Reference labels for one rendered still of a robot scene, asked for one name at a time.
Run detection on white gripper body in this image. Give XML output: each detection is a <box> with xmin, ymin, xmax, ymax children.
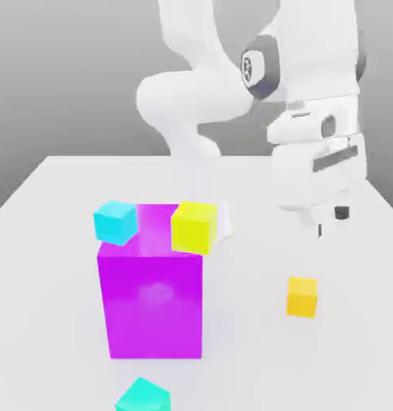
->
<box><xmin>271</xmin><ymin>132</ymin><xmax>368</xmax><ymax>215</ymax></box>

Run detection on small orange cube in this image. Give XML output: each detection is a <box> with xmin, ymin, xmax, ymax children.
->
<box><xmin>286</xmin><ymin>275</ymin><xmax>319</xmax><ymax>319</ymax></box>

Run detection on small yellow cube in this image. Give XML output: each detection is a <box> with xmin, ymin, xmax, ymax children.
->
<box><xmin>170</xmin><ymin>201</ymin><xmax>219</xmax><ymax>257</ymax></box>

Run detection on small cyan cube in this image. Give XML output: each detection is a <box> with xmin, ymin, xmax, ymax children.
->
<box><xmin>93</xmin><ymin>200</ymin><xmax>139</xmax><ymax>247</ymax></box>

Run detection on small turquoise cube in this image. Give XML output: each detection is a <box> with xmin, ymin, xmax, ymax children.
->
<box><xmin>114</xmin><ymin>376</ymin><xmax>172</xmax><ymax>411</ymax></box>

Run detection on large magenta box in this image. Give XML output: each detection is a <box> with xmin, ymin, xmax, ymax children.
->
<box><xmin>96</xmin><ymin>203</ymin><xmax>205</xmax><ymax>360</ymax></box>

